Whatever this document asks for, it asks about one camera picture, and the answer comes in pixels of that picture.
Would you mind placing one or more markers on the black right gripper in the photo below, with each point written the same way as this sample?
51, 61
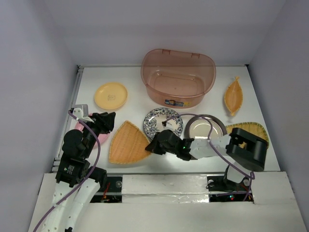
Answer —
153, 145

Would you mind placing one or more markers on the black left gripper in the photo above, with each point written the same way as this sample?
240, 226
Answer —
105, 121

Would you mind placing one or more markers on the round pink plastic plate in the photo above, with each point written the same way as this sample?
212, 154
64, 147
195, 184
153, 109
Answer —
101, 137

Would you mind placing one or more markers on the blue floral ceramic plate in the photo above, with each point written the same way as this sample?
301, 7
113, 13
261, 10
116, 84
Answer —
153, 121

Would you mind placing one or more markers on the triangular woven bamboo plate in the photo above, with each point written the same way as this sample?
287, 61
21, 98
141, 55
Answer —
128, 145

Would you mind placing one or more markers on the dark rimmed beige plate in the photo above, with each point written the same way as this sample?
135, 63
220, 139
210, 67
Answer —
198, 128

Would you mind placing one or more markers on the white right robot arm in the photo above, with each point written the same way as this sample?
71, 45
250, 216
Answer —
244, 152

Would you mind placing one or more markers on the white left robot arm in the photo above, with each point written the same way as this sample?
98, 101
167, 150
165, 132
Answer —
77, 181

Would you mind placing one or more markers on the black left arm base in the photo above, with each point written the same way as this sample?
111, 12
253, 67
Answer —
111, 192

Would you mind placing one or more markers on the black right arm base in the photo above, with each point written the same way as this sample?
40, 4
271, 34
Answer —
222, 189

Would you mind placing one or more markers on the translucent brown plastic bin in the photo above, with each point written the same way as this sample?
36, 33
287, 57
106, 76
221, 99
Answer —
177, 79

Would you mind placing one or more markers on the round yellow plastic plate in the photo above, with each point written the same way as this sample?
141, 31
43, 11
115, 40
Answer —
111, 96

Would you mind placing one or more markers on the white foam board front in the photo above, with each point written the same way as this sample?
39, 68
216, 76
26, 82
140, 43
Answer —
274, 209

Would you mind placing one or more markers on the leaf shaped yellow dish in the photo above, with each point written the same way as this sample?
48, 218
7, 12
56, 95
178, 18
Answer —
233, 97

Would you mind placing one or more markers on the rectangular woven bamboo tray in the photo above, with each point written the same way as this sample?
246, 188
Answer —
252, 127

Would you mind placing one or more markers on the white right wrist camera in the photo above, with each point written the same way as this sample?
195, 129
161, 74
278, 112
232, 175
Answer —
167, 125

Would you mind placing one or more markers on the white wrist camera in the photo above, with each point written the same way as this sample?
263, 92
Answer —
80, 112
167, 125

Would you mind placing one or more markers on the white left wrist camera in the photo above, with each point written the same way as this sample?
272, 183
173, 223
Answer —
80, 112

